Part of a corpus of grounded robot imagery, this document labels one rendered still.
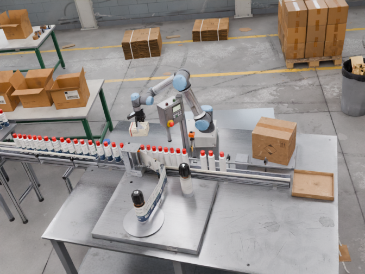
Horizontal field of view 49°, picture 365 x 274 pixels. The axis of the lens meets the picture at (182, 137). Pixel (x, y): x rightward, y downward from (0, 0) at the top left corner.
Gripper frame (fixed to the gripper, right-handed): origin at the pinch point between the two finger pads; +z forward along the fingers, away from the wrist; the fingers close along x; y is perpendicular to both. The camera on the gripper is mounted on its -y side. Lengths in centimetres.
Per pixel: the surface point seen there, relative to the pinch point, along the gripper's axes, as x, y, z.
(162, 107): -40, 33, -48
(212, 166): -49, 69, 4
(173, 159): -44, 37, 0
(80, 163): -31, -50, 16
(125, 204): -83, 3, 12
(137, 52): 343, -82, 91
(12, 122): 34, -145, 14
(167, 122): -42, 36, -36
